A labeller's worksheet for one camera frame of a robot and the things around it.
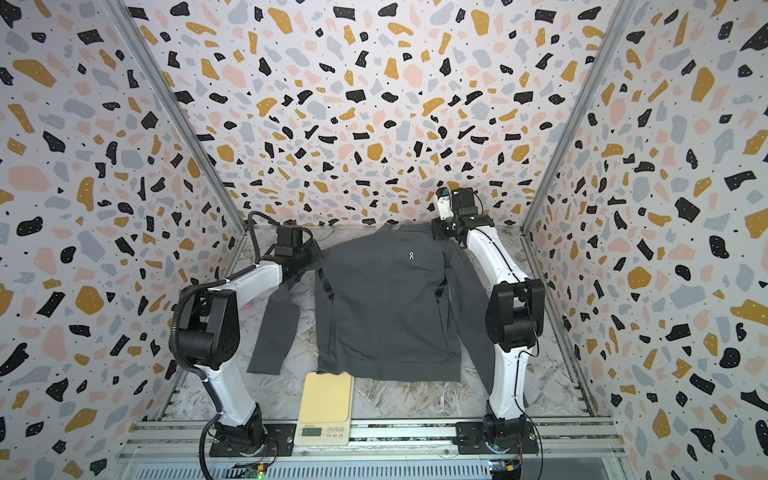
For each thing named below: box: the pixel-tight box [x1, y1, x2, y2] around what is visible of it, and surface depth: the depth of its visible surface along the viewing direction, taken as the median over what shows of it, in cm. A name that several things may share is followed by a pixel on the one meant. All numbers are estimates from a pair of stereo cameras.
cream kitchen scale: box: [294, 371, 355, 446], surface depth 78 cm
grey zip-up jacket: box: [248, 223, 496, 394], surface depth 95 cm
